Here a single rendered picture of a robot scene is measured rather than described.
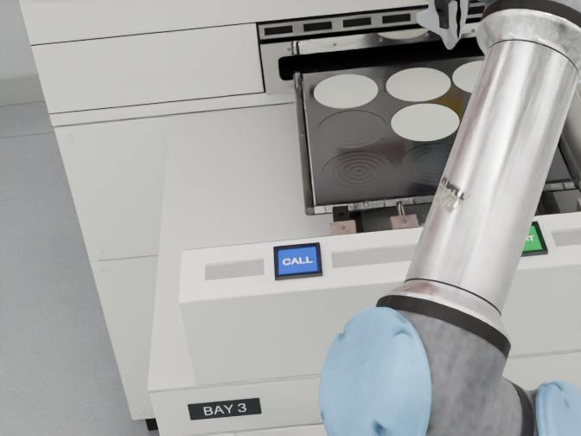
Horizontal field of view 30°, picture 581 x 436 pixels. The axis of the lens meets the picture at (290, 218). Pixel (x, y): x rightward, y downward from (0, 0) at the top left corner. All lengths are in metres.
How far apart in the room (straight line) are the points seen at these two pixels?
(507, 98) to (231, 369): 0.54
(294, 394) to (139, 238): 0.72
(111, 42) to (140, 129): 0.17
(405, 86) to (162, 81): 0.40
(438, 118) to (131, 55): 0.51
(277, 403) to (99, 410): 1.16
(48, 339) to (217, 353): 1.42
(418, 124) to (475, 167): 0.69
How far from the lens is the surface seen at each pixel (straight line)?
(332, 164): 1.53
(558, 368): 1.39
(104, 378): 2.56
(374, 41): 1.77
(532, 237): 1.30
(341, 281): 1.25
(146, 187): 1.93
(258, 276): 1.27
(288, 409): 1.38
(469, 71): 1.73
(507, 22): 0.99
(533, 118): 0.95
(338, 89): 1.70
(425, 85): 1.70
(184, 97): 1.82
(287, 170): 1.67
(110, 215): 1.97
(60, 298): 2.80
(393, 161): 1.53
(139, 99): 1.83
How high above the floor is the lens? 1.79
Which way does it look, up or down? 38 degrees down
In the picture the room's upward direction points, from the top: 7 degrees counter-clockwise
